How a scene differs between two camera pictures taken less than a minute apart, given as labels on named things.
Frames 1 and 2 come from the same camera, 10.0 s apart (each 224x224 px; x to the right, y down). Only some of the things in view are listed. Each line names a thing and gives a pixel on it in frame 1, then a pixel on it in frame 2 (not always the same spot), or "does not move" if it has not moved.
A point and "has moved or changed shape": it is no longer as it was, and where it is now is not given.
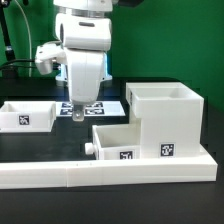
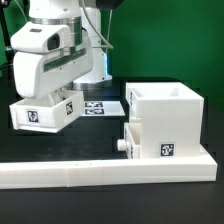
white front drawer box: (115, 142) has moved or changed shape
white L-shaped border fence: (182, 168) does not move
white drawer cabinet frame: (170, 119) does not move
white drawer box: (28, 116) has moved or changed shape
